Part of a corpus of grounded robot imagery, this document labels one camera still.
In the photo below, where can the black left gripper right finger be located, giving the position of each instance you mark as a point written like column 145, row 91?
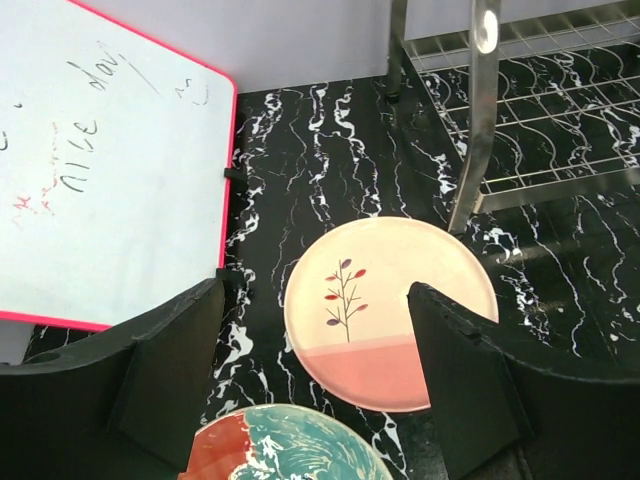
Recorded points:
column 508, row 407

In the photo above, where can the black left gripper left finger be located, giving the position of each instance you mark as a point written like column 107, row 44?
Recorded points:
column 124, row 403

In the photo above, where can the red teal glazed plate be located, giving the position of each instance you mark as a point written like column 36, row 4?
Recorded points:
column 281, row 441

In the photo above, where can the pink cream tree plate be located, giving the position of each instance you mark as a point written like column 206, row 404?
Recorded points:
column 346, row 310

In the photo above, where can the steel dish rack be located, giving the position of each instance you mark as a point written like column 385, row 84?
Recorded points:
column 537, row 109

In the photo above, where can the pink framed whiteboard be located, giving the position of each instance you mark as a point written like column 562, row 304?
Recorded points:
column 114, row 148

